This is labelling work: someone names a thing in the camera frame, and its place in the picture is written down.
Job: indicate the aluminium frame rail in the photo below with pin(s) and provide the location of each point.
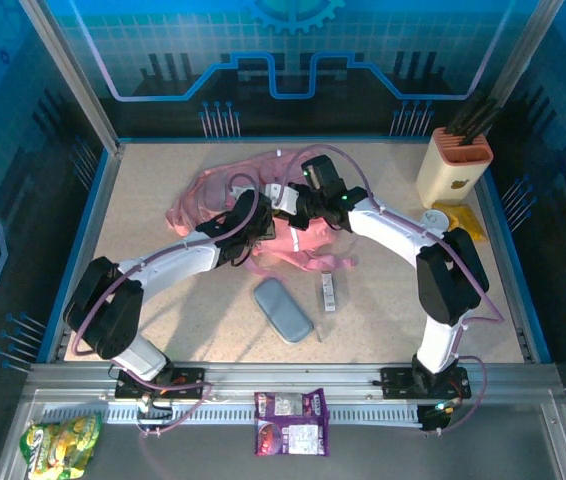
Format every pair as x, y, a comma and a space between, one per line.
288, 375

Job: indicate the aluminium frame post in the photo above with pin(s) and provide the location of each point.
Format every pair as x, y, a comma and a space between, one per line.
528, 50
70, 75

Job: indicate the green yellow snack bag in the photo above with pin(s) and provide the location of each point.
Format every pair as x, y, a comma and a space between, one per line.
60, 445

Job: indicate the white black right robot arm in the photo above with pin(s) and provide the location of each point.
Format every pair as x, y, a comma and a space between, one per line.
388, 230

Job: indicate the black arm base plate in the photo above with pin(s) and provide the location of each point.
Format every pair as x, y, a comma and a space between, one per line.
188, 377
398, 382

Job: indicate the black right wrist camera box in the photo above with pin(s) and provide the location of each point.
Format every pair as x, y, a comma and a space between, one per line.
323, 172

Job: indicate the purple snack bag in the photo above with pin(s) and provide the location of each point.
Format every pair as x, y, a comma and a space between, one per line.
290, 430

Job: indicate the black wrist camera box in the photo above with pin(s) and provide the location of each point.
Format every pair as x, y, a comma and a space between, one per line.
255, 205
323, 172

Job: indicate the grey pencil case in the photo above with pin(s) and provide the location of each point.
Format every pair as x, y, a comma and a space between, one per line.
283, 310

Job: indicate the pink student backpack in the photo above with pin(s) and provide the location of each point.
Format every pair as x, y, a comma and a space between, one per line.
308, 240

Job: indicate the small white printed box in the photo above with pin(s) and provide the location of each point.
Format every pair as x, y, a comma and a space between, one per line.
329, 291

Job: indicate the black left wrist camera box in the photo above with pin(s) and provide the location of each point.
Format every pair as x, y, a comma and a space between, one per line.
255, 205

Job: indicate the grey pen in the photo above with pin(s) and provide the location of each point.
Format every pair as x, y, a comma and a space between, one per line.
318, 335

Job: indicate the white right camera bracket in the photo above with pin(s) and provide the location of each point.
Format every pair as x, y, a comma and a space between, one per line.
280, 196

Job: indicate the cream knife block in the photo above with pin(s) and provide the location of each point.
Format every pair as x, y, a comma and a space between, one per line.
443, 175

